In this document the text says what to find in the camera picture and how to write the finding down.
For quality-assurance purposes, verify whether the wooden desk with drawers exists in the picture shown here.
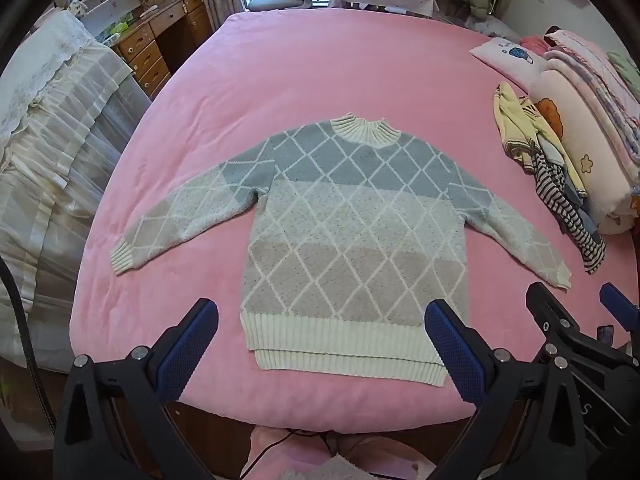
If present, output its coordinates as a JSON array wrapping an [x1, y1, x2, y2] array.
[[107, 0, 216, 101]]

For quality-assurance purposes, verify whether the red pink garment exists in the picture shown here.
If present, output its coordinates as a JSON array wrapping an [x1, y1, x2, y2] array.
[[519, 34, 551, 56]]

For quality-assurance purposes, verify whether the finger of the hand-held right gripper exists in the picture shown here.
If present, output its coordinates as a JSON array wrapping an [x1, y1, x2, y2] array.
[[525, 281, 581, 346], [599, 282, 640, 331]]

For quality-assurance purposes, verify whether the white printed pillow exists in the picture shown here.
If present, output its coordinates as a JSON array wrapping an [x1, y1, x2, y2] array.
[[470, 36, 548, 92]]

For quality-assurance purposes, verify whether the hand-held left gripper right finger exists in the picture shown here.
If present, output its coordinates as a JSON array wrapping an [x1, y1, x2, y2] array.
[[424, 299, 592, 480]]

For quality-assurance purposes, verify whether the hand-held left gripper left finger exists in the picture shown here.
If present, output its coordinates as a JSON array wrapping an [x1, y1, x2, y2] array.
[[52, 298, 219, 480]]

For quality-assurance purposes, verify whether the pink bed blanket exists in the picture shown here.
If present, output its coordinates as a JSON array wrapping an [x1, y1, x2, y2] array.
[[70, 7, 640, 433]]

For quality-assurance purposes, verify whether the white lace cover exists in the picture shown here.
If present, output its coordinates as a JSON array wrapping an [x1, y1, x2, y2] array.
[[0, 10, 153, 361]]

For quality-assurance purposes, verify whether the black cable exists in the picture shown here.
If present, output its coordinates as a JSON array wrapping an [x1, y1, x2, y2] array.
[[0, 255, 58, 436]]

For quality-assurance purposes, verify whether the yellow garment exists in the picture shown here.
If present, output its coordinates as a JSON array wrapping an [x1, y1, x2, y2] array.
[[492, 81, 588, 198]]

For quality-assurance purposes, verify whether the pink rolled printed blanket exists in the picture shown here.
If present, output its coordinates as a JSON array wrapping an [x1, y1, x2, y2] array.
[[527, 67, 640, 236]]

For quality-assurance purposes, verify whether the grey diamond pattern knit sweater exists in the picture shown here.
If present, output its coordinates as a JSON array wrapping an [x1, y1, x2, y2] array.
[[109, 112, 572, 387]]

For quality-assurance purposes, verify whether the stack of folded blankets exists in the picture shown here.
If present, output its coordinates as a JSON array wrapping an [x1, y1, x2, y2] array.
[[542, 27, 640, 171]]

